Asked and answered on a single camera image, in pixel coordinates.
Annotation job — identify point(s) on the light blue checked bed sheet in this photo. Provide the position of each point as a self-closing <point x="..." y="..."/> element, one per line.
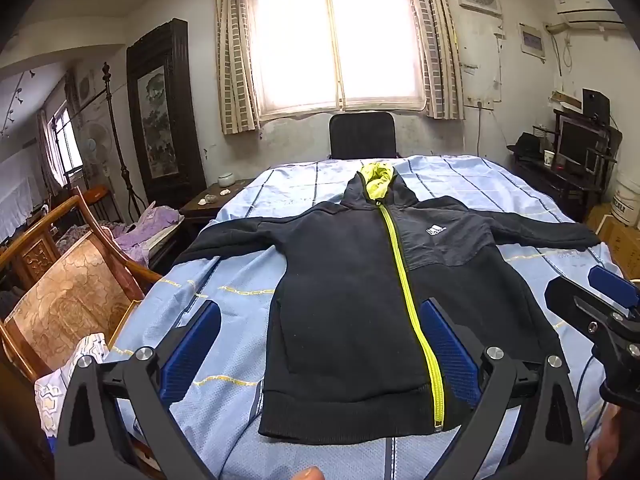
<point x="225" y="290"/>

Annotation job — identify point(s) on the black office chair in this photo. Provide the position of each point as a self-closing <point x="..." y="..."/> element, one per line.
<point x="362" y="135"/>

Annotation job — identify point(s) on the dark wooden side table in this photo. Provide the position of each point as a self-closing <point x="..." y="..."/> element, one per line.
<point x="215" y="205"/>

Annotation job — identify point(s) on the computer monitor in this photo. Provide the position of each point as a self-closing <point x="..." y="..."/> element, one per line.
<point x="575" y="142"/>

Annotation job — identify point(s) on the metal coat stand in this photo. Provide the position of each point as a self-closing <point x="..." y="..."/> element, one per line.
<point x="112" y="110"/>

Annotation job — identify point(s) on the carved wooden armchair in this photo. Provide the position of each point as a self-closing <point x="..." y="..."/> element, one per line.
<point x="65" y="285"/>

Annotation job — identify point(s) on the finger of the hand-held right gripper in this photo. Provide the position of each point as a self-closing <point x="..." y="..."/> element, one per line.
<point x="575" y="300"/>
<point x="607" y="285"/>

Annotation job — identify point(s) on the bright window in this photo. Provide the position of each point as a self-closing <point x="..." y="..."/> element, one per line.
<point x="335" y="35"/>

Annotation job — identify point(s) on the small wall frame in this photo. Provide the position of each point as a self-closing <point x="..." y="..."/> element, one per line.
<point x="531" y="40"/>

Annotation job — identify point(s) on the cardboard box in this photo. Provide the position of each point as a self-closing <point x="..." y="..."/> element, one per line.
<point x="617" y="240"/>

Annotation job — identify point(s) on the black speaker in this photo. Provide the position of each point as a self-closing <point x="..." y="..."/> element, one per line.
<point x="596" y="106"/>

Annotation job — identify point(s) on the white plastic bucket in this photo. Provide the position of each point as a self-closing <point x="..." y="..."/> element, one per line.
<point x="627" y="202"/>

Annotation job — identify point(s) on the black hooded jacket yellow zipper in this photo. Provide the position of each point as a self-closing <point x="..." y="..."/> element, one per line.
<point x="340" y="285"/>

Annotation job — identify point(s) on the black hat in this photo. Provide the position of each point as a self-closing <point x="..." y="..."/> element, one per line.
<point x="525" y="146"/>

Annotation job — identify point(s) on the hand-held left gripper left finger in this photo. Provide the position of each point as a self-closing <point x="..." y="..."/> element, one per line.
<point x="192" y="345"/>

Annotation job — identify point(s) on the dark wooden desk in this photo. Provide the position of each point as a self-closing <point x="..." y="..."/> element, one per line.
<point x="560" y="185"/>

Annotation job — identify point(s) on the checked beige curtain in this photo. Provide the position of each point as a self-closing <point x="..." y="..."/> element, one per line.
<point x="435" y="45"/>
<point x="235" y="60"/>

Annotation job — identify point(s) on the purple cloth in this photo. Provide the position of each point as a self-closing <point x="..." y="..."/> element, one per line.
<point x="150" y="227"/>

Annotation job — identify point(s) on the white standing fan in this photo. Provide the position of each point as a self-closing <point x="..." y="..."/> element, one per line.
<point x="96" y="147"/>

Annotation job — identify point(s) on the white patterned cloth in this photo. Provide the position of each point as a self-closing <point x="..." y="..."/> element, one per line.
<point x="65" y="380"/>

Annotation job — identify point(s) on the dark framed painting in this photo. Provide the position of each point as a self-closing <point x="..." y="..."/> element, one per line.
<point x="160" y="120"/>

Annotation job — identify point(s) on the white paper cup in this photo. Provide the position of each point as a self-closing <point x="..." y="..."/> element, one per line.
<point x="549" y="159"/>

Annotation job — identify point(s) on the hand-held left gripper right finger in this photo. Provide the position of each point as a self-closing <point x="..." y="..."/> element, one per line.
<point x="450" y="350"/>

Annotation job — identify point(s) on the person's left hand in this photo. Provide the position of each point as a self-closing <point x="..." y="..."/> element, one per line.
<point x="305" y="474"/>

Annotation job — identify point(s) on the person's right hand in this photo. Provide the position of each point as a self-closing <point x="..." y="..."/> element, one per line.
<point x="606" y="447"/>

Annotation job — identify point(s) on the white air conditioner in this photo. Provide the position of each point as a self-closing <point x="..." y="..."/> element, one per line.
<point x="585" y="2"/>

